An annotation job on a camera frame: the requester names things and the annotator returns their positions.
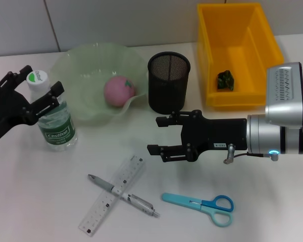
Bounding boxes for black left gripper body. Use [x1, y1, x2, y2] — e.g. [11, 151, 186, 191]
[0, 85, 38, 152]

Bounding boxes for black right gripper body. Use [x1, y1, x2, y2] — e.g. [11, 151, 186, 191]
[181, 109, 248, 162]

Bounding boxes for clear green-label water bottle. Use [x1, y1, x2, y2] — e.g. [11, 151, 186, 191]
[26, 70, 79, 153]

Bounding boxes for green plastic wrapper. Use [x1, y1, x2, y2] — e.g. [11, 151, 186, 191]
[216, 70, 236, 91]

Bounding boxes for pink toy peach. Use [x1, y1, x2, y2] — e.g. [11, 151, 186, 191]
[103, 76, 137, 109]

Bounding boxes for black mesh pen holder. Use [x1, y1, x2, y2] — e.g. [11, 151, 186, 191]
[147, 51, 191, 115]

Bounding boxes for translucent green fruit plate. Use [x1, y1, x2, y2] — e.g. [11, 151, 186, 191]
[51, 42, 148, 126]

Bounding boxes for grey white pen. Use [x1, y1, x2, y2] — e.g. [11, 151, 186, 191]
[87, 173, 161, 219]

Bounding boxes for blue scissors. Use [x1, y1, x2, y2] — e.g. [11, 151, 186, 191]
[161, 193, 235, 227]

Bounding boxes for transparent plastic ruler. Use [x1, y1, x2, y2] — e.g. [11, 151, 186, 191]
[78, 155, 146, 238]

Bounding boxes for yellow plastic bin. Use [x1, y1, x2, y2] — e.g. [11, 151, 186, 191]
[196, 2, 285, 111]

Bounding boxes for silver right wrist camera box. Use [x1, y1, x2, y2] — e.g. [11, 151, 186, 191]
[265, 62, 303, 130]

